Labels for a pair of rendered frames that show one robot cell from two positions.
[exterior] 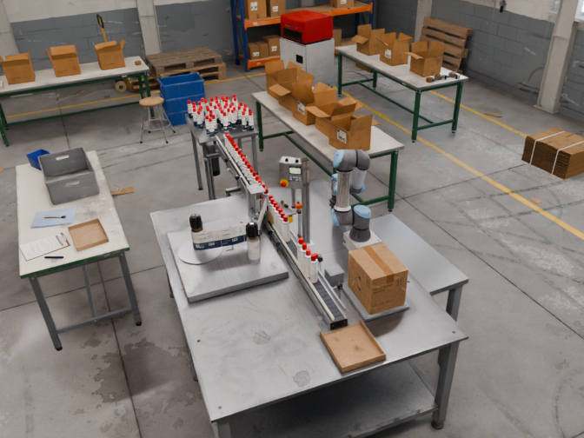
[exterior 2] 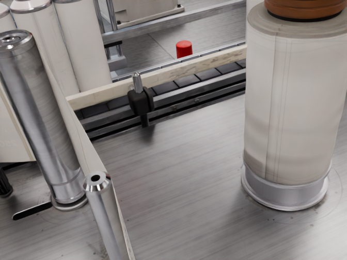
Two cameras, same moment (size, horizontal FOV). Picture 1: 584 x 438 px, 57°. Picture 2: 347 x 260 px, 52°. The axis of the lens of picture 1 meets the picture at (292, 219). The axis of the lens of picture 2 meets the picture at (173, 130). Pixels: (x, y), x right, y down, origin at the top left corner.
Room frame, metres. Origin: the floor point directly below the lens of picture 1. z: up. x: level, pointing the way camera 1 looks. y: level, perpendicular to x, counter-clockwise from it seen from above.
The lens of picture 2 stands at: (3.02, 0.53, 1.17)
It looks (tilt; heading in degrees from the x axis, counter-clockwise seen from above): 38 degrees down; 271
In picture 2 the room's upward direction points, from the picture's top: 7 degrees counter-clockwise
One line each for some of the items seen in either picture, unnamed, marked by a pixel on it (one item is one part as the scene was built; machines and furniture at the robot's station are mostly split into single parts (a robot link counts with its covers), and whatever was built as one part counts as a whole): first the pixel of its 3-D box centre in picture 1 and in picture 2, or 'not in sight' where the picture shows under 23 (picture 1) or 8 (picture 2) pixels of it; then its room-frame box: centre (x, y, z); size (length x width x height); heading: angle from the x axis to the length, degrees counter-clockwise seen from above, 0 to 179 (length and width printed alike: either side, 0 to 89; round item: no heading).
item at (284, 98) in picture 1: (291, 90); not in sight; (6.07, -0.05, 0.97); 0.44 x 0.38 x 0.37; 118
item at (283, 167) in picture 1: (293, 173); not in sight; (3.21, -0.02, 1.38); 0.17 x 0.10 x 0.19; 75
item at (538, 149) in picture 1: (559, 152); not in sight; (5.83, -3.27, 0.16); 0.65 x 0.54 x 0.32; 28
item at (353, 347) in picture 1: (351, 344); not in sight; (2.14, -0.31, 0.85); 0.30 x 0.26 x 0.04; 19
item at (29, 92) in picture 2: not in sight; (45, 130); (3.15, 0.25, 0.97); 0.05 x 0.05 x 0.19
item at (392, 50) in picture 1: (392, 49); not in sight; (7.68, -1.52, 0.97); 0.42 x 0.39 x 0.37; 111
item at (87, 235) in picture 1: (88, 234); not in sight; (3.41, 1.56, 0.82); 0.34 x 0.24 x 0.03; 29
